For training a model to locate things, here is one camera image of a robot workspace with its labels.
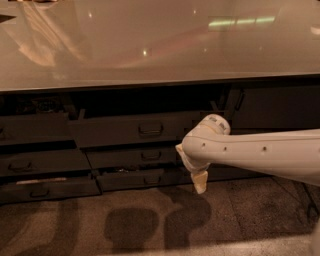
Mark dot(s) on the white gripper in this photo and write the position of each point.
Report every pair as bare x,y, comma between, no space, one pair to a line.
194,165

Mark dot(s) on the dark drawer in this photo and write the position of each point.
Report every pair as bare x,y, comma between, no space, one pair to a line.
43,162
35,128
143,178
66,188
132,157
132,129

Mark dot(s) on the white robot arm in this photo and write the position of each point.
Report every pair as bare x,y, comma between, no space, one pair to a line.
293,155

